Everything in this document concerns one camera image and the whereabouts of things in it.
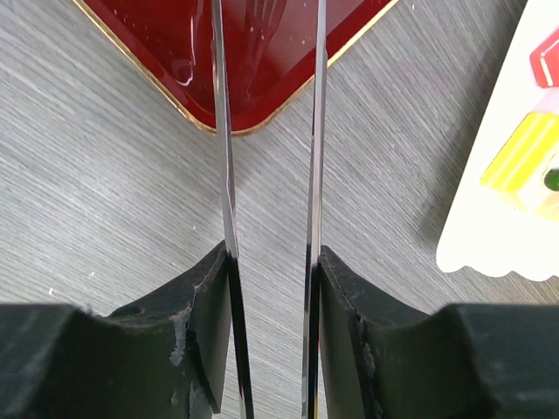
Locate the white three-tier stand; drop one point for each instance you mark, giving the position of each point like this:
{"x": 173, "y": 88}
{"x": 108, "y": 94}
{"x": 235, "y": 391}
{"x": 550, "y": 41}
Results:
{"x": 504, "y": 216}

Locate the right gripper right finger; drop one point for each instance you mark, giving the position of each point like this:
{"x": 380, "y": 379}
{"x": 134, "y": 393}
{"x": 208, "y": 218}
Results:
{"x": 384, "y": 359}

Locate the yellow cake slice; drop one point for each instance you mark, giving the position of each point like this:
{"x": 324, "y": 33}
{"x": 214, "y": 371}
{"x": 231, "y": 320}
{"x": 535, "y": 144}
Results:
{"x": 524, "y": 173}

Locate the red dessert tray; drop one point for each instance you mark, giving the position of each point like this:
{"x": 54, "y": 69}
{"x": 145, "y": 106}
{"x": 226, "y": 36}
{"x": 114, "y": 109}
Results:
{"x": 269, "y": 48}

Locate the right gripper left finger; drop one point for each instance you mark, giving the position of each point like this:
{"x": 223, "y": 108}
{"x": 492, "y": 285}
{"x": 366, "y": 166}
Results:
{"x": 160, "y": 356}

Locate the metal serving tongs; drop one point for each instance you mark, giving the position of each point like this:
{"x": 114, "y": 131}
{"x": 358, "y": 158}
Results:
{"x": 311, "y": 341}

